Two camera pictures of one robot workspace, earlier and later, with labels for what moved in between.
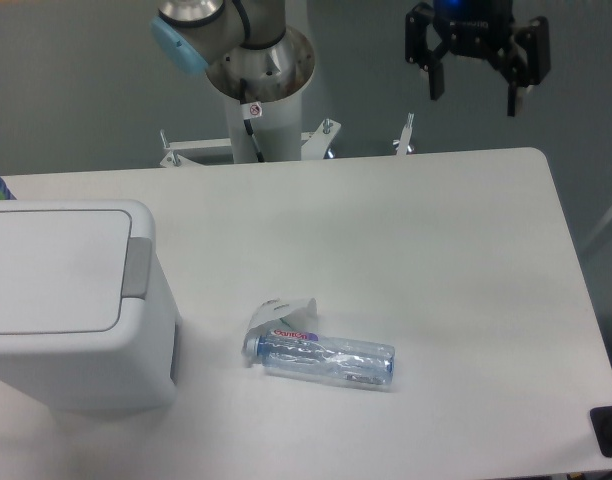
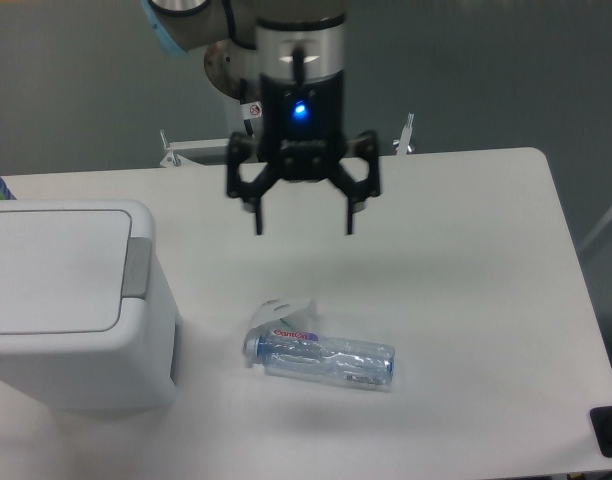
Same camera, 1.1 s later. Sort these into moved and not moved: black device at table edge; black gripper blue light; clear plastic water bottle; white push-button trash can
Moved: black gripper blue light
Not moved: black device at table edge; white push-button trash can; clear plastic water bottle
